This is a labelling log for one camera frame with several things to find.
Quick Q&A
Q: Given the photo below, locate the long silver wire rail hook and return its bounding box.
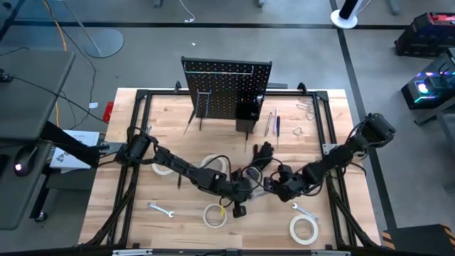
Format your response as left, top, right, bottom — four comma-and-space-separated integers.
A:
184, 65, 254, 75

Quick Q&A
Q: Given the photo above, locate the black computer with coloured lights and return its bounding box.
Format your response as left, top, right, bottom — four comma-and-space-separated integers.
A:
400, 48, 455, 110

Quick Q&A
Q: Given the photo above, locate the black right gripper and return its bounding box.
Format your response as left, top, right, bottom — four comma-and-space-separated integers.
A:
263, 173, 305, 203

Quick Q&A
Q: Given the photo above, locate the black computer mouse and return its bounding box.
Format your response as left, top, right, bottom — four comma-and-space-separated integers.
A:
13, 144, 38, 178

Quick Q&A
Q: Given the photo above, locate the white printed paper sheet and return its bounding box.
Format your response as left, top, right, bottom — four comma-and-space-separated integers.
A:
49, 129, 101, 174

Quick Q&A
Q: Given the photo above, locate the grey desk top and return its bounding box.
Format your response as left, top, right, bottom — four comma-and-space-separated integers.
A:
0, 48, 77, 142

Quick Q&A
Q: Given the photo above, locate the black hazard-striped box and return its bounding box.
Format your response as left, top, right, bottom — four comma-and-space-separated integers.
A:
382, 223, 455, 256

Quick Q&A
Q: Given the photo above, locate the white round floor stand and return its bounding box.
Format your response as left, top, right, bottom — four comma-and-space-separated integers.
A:
330, 0, 367, 30

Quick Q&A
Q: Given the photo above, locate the black aluminium table frame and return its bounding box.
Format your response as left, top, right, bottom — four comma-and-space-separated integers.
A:
80, 80, 383, 250

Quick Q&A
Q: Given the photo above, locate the yellow cable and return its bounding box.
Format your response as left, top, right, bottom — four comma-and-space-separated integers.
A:
41, 0, 68, 129

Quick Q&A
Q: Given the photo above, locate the long wire loop peg hook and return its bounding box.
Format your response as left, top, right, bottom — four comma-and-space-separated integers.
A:
196, 89, 211, 132

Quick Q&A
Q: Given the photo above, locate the black floor cable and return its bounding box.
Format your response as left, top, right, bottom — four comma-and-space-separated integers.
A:
42, 0, 97, 107

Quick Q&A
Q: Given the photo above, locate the black angled support beam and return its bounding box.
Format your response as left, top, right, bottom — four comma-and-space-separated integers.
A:
41, 120, 102, 168

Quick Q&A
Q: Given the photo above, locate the silver frame bracket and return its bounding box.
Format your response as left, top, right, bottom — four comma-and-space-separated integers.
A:
311, 250, 351, 256
112, 248, 154, 256

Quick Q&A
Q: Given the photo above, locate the black desk leg with caster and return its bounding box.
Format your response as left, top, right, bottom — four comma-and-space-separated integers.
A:
30, 172, 50, 224

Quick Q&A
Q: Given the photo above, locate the black red-topped equipment case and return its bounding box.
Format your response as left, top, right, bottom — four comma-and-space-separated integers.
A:
394, 11, 455, 58

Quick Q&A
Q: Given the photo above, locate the white floor cable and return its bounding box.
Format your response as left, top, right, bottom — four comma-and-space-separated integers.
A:
177, 0, 197, 24

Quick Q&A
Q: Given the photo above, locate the black work glove grey cuff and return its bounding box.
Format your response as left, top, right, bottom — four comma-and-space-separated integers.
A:
245, 141, 275, 171

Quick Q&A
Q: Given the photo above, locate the black metal pegboard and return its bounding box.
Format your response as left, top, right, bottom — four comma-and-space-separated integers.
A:
180, 55, 273, 120

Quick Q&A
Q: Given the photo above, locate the white masking tape roll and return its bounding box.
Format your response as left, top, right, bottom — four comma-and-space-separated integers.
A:
202, 203, 228, 230
289, 214, 319, 246
200, 154, 228, 178
151, 161, 175, 176

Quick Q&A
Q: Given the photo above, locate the red flat object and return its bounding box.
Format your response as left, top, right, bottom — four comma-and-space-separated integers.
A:
102, 101, 115, 124

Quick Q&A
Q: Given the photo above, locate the grey round floor stand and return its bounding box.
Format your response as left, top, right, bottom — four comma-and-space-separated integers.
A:
62, 0, 125, 59

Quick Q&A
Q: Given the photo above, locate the grey lower desk tray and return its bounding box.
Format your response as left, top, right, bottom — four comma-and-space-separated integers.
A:
0, 140, 54, 231

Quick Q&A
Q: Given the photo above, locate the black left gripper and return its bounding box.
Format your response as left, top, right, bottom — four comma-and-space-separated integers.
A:
227, 176, 266, 204

